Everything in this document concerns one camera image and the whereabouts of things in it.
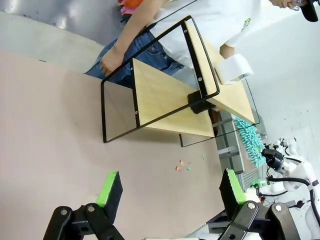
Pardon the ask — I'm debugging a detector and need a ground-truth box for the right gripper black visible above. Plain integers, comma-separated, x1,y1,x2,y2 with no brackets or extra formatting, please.
261,148,285,174

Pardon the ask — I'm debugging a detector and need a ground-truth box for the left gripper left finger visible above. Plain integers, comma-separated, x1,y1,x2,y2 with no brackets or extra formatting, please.
42,171,126,240

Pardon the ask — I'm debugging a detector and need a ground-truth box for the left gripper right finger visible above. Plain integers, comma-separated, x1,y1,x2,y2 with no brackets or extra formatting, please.
219,168,301,240

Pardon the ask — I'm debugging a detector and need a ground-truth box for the teal chenille duster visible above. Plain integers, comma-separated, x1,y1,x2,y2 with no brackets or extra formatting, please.
234,117,267,168

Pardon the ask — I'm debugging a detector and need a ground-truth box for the white digital clock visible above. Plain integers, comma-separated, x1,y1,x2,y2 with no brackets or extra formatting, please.
215,53,254,85

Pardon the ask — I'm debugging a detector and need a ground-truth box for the black frame wooden two-tier shelf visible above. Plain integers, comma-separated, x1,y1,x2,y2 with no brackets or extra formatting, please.
100,15,261,148

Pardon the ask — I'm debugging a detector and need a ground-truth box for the person's right forearm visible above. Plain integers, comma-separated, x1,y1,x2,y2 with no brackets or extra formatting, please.
109,0,168,61

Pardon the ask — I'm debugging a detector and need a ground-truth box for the person's left forearm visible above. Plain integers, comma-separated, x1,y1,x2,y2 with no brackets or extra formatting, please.
219,44,237,60

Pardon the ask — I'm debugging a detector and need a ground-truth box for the person's right hand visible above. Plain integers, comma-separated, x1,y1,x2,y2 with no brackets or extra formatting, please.
99,46,126,77

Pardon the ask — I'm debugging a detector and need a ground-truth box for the person in white t-shirt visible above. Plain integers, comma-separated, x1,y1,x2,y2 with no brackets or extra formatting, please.
84,0,303,87

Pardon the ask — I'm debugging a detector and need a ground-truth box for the black hanging device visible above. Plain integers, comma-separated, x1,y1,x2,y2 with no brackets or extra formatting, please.
299,0,320,23

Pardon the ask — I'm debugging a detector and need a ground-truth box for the large white rounded table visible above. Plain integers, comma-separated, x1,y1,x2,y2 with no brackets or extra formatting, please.
0,11,118,73

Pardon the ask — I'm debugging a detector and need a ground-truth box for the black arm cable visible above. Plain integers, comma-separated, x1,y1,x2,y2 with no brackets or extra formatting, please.
268,174,320,198

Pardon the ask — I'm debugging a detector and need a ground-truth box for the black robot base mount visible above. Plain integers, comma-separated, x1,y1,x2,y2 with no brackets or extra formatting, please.
204,209,233,230

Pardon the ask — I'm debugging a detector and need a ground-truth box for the grey aluminium frame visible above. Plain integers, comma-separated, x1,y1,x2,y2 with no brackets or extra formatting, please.
216,109,247,174

